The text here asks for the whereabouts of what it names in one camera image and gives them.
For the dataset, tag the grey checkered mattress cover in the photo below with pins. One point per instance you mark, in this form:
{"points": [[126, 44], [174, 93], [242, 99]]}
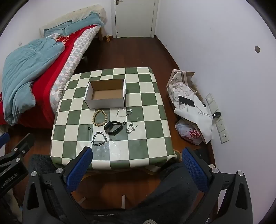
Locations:
{"points": [[71, 62]]}

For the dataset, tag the white cardboard box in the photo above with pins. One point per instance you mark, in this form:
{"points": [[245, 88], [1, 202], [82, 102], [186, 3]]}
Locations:
{"points": [[107, 94]]}

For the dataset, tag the white table leg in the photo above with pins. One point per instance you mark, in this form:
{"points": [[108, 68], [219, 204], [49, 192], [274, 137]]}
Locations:
{"points": [[82, 200], [124, 202]]}

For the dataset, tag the bed with red blanket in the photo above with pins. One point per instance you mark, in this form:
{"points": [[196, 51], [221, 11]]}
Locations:
{"points": [[51, 71]]}

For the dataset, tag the white wall socket strip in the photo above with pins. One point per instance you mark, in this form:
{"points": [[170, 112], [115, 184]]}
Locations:
{"points": [[223, 133]]}

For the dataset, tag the light blue bedding cloth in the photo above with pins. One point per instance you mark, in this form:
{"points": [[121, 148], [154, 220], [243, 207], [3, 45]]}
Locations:
{"points": [[86, 22]]}

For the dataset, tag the black smart band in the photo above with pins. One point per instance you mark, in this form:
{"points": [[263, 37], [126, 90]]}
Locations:
{"points": [[107, 129]]}

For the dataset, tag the plastic bottle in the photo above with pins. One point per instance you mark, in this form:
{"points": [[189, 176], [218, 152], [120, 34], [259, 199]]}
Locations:
{"points": [[107, 37]]}

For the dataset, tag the patterned white bag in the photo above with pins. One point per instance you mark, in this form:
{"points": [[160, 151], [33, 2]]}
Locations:
{"points": [[180, 86]]}

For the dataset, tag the black smartphone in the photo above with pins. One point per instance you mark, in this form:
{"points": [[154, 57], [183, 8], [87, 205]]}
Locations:
{"points": [[186, 101]]}

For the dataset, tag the light blue blanket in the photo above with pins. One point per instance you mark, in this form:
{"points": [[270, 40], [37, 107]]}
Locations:
{"points": [[23, 69]]}

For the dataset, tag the white cloth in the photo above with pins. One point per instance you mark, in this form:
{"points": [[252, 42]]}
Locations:
{"points": [[194, 120]]}

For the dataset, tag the white door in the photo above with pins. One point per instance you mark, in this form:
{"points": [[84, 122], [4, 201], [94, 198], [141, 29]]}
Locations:
{"points": [[134, 19]]}

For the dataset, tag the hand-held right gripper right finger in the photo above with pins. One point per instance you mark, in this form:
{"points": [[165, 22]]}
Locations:
{"points": [[194, 170]]}

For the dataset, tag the black charger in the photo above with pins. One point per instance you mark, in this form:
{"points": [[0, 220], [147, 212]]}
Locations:
{"points": [[217, 115]]}

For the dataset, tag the person's right leg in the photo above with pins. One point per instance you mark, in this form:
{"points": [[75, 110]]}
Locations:
{"points": [[172, 189]]}

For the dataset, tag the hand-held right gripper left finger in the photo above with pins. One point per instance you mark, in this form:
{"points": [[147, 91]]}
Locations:
{"points": [[78, 170]]}

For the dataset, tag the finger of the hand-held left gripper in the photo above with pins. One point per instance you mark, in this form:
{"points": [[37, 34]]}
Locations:
{"points": [[21, 143], [4, 139]]}

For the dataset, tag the round wall hole cover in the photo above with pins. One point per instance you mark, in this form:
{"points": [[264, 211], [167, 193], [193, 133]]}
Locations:
{"points": [[257, 49]]}

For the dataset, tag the green white checkered tablecloth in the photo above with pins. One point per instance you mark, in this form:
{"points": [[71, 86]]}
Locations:
{"points": [[148, 129]]}

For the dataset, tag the white red plastic bag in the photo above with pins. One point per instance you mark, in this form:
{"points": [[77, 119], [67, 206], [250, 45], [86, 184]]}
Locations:
{"points": [[189, 133]]}

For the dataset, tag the brown cardboard box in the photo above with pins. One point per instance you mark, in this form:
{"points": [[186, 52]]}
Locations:
{"points": [[190, 75]]}

